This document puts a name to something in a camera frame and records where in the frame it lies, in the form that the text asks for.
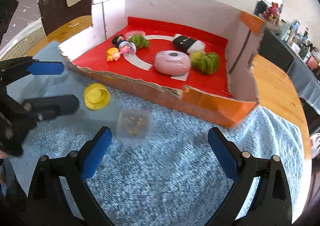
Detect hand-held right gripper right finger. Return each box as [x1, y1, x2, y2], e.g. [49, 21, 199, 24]
[207, 127, 293, 226]

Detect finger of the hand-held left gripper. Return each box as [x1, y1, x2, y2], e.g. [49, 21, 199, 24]
[23, 94, 80, 122]
[27, 61, 64, 76]

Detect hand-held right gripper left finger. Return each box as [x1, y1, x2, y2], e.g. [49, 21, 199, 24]
[25, 126, 112, 226]

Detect clear plastic box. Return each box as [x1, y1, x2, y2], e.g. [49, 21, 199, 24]
[115, 109, 152, 145]

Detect orange cardboard box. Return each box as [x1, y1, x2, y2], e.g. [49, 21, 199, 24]
[58, 0, 265, 129]

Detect black-haired figurine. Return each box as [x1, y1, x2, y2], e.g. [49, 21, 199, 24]
[111, 35, 125, 47]

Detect pink dress figurine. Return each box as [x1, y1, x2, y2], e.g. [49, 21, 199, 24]
[106, 42, 137, 62]

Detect green yarn bundle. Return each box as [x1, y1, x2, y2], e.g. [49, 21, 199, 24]
[129, 34, 150, 49]
[197, 52, 220, 75]

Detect clear round lid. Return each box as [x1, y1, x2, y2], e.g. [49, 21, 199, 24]
[125, 30, 146, 40]

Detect small pale yellow yarn bundle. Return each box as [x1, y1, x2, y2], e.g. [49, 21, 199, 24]
[190, 51, 204, 66]

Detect pink round container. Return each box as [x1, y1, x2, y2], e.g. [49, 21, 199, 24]
[154, 50, 192, 75]

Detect black and white package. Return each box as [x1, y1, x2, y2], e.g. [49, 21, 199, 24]
[172, 33, 206, 54]

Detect blue fluffy towel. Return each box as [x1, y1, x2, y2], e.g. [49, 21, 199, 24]
[4, 41, 304, 226]

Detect blue grey tablecloth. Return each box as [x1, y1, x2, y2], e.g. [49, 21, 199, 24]
[287, 48, 320, 114]

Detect pink rabbit plush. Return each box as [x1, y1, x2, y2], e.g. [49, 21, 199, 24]
[262, 2, 282, 25]

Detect dark hanging clothes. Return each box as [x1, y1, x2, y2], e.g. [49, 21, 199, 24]
[256, 1, 268, 15]

